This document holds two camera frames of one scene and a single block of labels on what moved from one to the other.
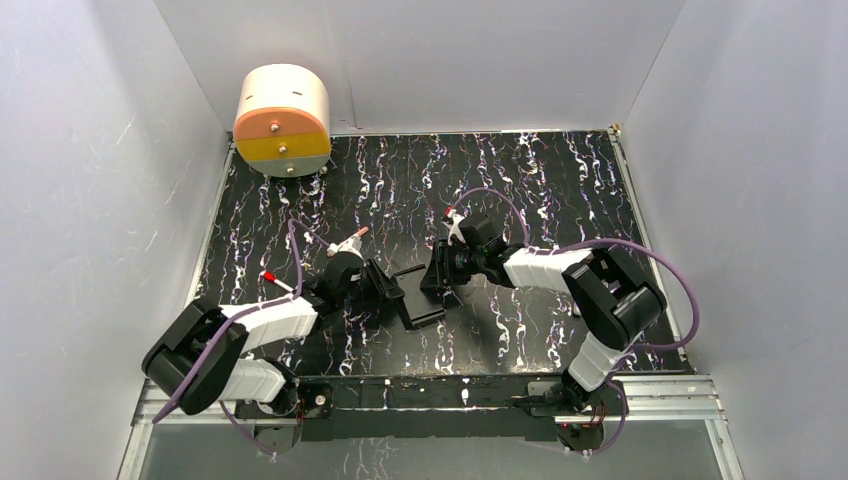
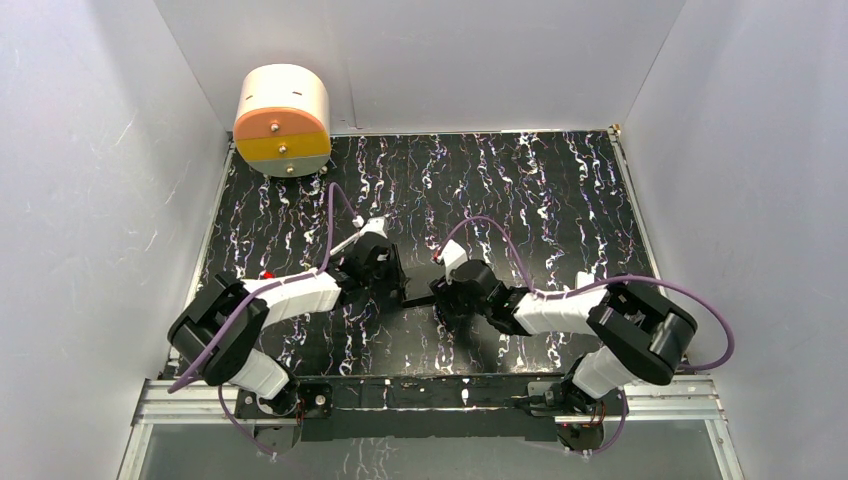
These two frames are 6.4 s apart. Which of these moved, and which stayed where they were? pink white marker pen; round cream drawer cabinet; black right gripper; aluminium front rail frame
Moved: black right gripper
Stayed: round cream drawer cabinet; aluminium front rail frame; pink white marker pen
